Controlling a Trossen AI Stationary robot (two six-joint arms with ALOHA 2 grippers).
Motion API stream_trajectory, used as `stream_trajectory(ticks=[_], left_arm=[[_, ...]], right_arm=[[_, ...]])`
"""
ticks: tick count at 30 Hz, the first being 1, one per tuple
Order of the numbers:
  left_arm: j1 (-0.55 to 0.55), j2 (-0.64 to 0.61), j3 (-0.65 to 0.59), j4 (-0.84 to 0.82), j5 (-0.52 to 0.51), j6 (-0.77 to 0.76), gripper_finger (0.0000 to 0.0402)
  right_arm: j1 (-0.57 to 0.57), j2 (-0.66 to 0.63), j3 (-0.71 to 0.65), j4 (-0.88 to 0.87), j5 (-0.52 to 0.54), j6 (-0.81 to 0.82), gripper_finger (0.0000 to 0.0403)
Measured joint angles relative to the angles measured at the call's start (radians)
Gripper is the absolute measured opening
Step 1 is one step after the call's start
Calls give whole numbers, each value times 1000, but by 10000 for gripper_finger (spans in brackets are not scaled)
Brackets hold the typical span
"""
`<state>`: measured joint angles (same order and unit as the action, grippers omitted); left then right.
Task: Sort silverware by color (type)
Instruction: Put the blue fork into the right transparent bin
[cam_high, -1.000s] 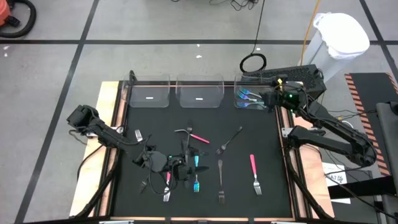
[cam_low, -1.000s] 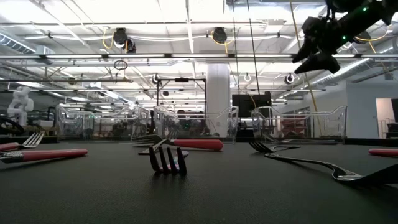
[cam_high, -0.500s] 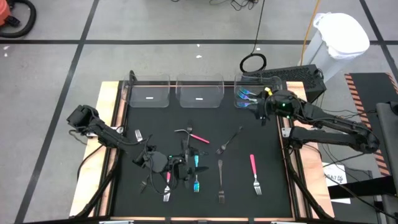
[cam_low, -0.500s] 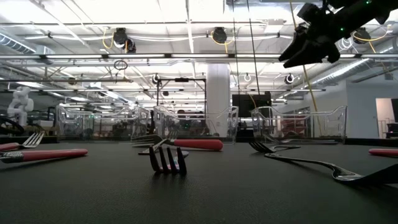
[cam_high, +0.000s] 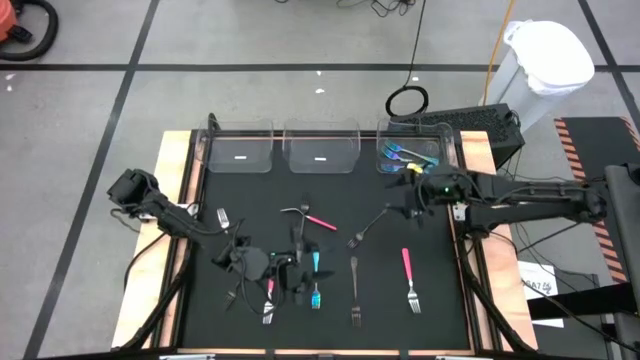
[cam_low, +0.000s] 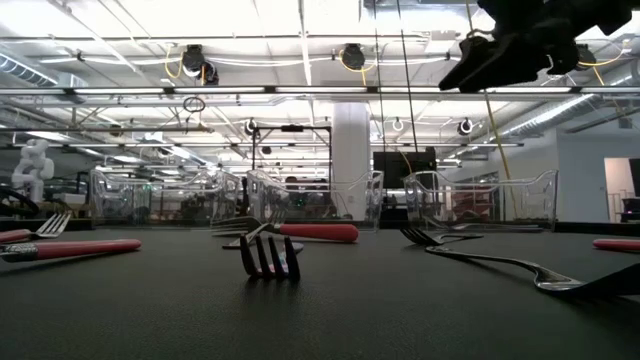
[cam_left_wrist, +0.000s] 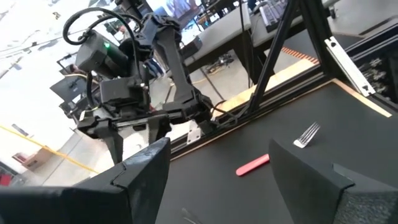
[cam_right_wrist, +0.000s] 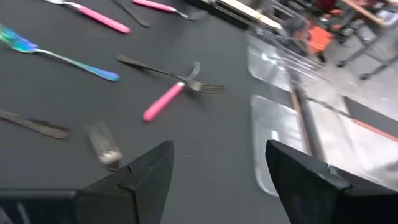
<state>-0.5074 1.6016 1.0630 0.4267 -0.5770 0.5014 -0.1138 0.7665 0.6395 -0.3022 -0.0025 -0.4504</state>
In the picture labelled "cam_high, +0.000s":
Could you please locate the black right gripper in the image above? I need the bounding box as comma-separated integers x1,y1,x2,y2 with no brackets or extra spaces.
385,167,474,225

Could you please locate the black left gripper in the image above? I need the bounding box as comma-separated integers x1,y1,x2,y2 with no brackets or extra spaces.
213,242,336,307

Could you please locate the clear plastic bin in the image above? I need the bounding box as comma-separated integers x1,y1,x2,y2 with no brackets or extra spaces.
282,118,361,175
377,118,457,176
195,118,275,175

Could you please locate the black table mat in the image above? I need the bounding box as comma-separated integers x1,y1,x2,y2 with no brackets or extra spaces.
178,130,472,351

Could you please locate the black perforated computer case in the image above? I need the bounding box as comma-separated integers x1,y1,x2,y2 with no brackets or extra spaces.
394,103,527,169

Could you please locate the black metal support strut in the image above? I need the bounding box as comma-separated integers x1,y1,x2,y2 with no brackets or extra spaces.
457,244,534,354
119,238,194,351

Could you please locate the white printed paper sheet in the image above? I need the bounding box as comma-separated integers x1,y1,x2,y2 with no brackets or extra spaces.
517,259,566,330

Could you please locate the black hazard-striped floor plate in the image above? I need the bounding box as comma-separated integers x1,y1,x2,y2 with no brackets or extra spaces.
553,116,640,285

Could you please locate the white-bagged trash can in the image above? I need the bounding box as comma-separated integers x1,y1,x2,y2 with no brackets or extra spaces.
484,19,596,132

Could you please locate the black beam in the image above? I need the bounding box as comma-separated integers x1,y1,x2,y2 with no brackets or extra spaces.
525,280,640,322

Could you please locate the dark grey cabinet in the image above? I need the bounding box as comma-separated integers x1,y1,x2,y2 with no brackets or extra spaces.
603,162,640,360

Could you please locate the orange vacuum cleaner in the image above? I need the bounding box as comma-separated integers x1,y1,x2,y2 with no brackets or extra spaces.
0,0,34,45

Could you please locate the black coiled cable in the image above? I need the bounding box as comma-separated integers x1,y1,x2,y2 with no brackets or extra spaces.
384,0,431,119

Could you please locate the yellow cable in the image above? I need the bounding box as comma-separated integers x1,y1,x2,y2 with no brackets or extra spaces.
480,0,517,107

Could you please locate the black vacuum hose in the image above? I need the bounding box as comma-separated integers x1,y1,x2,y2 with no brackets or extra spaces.
0,0,60,63

